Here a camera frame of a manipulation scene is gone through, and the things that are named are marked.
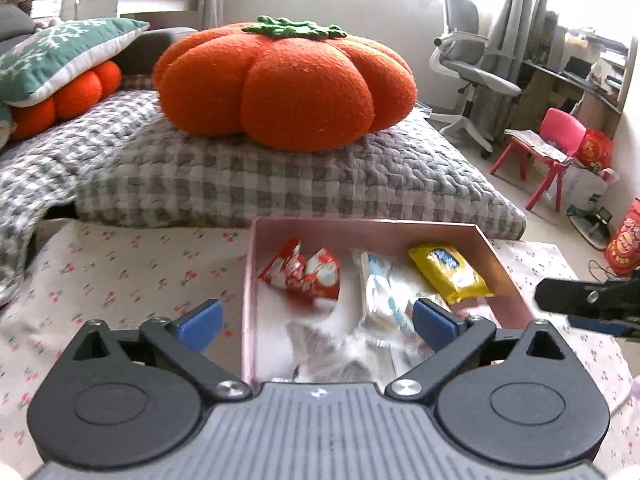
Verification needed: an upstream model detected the wooden desk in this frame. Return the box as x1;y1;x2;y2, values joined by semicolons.
515;30;632;137

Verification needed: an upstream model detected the dark grey cushion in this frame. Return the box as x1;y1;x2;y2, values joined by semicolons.
116;27;199;77

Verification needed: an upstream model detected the red gift bag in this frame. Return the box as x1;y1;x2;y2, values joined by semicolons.
574;128;614;172

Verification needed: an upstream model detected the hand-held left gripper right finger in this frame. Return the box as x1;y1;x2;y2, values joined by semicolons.
383;297;572;402

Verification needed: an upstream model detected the red yellow printed bag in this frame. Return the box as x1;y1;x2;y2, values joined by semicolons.
604;199;640;277

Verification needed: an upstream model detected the pink plastic child chair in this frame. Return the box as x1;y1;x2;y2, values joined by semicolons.
489;107;587;212

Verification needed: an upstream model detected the red white snack packet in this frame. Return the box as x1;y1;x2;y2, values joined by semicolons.
299;247;343;305
257;238;309;295

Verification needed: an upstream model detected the small orange pumpkin cushion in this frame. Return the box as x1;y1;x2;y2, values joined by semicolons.
9;60;124;142

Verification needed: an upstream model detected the newspaper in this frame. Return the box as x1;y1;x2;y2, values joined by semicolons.
504;128;572;164

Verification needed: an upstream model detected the white shopping bag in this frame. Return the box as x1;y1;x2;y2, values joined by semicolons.
564;162;621;217

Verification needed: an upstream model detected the grey office chair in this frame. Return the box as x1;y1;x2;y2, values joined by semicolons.
429;0;522;159

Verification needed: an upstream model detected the grey checkered pillow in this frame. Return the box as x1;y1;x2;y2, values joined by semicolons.
74;109;527;242

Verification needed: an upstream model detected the grey checkered blanket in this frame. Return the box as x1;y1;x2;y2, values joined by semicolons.
0;87;167;307

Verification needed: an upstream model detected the silver snack packet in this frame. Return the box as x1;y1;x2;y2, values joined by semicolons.
286;319;374;385

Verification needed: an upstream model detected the white shelf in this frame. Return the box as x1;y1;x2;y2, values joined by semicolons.
75;0;202;22

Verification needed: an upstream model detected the grey curtain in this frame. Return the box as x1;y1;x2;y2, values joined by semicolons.
487;0;557;88

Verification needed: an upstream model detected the large orange pumpkin cushion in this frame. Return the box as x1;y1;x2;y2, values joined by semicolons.
152;15;419;154

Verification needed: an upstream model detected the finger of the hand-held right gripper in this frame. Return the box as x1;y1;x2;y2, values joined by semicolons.
533;267;640;339

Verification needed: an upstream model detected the white snack packet blue label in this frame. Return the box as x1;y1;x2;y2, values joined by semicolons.
352;249;419;339

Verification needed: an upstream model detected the yellow snack packet blue label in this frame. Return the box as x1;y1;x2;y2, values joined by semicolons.
407;243;494;306

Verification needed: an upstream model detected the green snowflake pillow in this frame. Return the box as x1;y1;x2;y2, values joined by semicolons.
0;17;151;109

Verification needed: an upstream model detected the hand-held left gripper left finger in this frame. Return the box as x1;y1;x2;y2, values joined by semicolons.
70;298;252;402

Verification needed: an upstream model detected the pink cardboard box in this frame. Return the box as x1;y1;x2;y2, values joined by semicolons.
241;216;534;386

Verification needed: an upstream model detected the cherry print bed sheet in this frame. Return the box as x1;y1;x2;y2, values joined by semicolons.
0;219;640;480

